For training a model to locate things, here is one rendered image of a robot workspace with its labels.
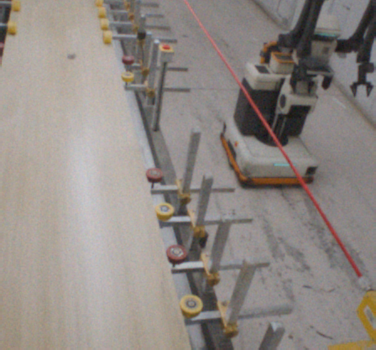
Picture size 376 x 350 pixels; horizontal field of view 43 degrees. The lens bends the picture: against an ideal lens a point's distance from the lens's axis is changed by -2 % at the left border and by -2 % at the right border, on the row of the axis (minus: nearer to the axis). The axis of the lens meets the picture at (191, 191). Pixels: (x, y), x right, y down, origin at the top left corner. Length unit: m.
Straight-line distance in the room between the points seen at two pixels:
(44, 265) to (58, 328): 0.28
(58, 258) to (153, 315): 0.41
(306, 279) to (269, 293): 0.30
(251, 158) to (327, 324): 1.34
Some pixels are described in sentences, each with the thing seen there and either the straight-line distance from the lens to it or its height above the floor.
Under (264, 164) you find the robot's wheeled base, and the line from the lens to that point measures 3.69.
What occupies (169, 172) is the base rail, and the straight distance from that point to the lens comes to 2.62.
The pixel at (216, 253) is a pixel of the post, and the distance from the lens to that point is 1.86.
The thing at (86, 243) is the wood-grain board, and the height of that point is 0.90.
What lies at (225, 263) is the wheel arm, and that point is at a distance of 2.01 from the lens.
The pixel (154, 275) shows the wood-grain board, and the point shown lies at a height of 0.90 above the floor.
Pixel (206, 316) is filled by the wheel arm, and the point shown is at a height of 0.83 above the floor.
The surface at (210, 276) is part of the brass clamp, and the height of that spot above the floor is 0.83.
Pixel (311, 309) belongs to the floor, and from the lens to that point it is 3.11.
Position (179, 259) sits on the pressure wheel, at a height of 0.90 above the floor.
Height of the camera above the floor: 2.25
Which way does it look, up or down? 38 degrees down
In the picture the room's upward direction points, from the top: 12 degrees clockwise
